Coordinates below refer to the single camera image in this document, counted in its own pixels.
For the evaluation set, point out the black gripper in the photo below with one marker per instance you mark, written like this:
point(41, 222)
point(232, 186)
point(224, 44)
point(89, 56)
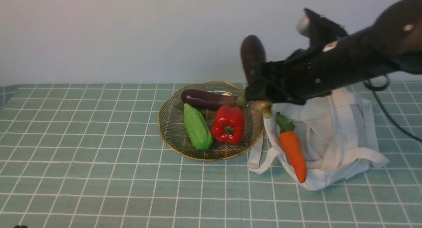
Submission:
point(294, 80)

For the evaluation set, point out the slim dark purple eggplant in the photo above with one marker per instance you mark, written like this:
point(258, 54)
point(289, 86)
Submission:
point(253, 58)

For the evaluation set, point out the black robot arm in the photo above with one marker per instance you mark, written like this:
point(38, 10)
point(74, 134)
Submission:
point(335, 59)

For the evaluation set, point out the white cloth tote bag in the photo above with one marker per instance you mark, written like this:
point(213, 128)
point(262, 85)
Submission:
point(338, 137)

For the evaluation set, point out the red bell pepper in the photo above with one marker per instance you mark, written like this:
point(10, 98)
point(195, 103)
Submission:
point(228, 124)

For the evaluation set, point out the orange carrot with green top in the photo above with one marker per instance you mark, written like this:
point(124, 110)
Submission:
point(292, 146)

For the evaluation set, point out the green bumpy cucumber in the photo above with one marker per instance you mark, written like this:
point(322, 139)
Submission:
point(197, 129)

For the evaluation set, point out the green checkered tablecloth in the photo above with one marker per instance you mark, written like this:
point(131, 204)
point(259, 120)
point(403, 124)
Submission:
point(90, 156)

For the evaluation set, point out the gold wire fruit basket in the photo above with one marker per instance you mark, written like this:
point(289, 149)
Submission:
point(173, 132)

